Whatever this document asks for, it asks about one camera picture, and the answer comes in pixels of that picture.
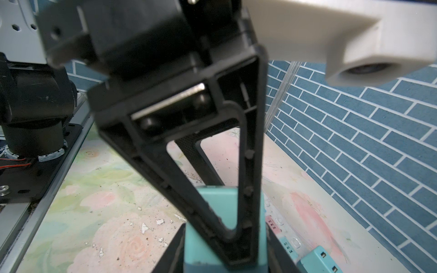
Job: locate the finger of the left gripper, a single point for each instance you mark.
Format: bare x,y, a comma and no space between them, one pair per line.
217,83
191,147

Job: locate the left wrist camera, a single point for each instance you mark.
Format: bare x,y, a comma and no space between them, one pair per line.
361,43

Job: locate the teal USB charger plug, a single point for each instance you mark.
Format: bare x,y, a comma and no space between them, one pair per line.
318,261
226,231

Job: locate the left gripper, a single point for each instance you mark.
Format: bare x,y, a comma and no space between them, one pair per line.
152,41

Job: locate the long white power strip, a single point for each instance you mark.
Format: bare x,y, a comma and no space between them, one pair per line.
282,230

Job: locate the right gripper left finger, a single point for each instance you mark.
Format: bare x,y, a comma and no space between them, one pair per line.
172,260

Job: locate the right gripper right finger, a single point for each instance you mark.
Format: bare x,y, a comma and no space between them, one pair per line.
278,259

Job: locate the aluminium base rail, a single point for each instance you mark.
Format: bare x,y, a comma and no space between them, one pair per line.
25,202

